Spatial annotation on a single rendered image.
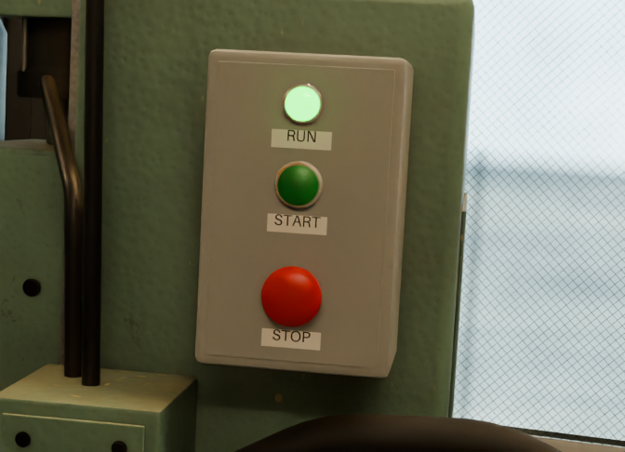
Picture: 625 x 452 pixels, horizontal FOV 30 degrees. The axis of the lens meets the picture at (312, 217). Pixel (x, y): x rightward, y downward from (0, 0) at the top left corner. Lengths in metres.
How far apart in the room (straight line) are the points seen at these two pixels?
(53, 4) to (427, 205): 0.27
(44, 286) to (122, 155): 0.11
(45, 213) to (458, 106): 0.26
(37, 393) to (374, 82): 0.23
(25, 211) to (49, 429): 0.17
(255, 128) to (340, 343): 0.12
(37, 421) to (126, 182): 0.14
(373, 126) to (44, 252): 0.24
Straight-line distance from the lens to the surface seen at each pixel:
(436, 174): 0.63
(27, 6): 0.76
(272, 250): 0.58
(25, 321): 0.73
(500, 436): 0.61
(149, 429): 0.59
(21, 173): 0.72
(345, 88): 0.57
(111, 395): 0.62
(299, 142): 0.58
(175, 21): 0.65
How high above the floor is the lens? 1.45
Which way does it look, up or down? 5 degrees down
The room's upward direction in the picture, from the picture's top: 3 degrees clockwise
